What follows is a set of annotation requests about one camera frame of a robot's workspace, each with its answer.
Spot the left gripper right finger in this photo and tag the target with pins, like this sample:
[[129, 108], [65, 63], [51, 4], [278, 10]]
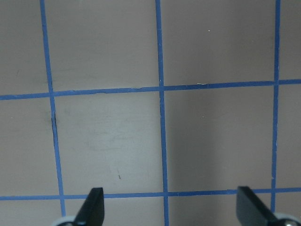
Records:
[[251, 211]]

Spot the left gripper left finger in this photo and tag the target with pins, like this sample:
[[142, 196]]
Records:
[[91, 212]]

